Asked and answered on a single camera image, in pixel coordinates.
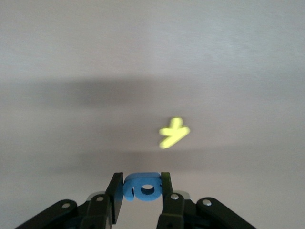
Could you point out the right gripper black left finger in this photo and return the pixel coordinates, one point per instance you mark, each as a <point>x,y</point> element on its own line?
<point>100,212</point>

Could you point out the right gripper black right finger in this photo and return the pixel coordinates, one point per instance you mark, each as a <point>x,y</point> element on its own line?
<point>174,212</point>

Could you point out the blue letter a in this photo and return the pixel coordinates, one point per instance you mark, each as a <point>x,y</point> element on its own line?
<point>152,180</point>

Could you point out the yellow letter k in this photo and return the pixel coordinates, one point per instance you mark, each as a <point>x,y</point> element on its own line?
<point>174,133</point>

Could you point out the brown table cover mat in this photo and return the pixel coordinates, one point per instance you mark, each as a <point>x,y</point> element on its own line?
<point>71,47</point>

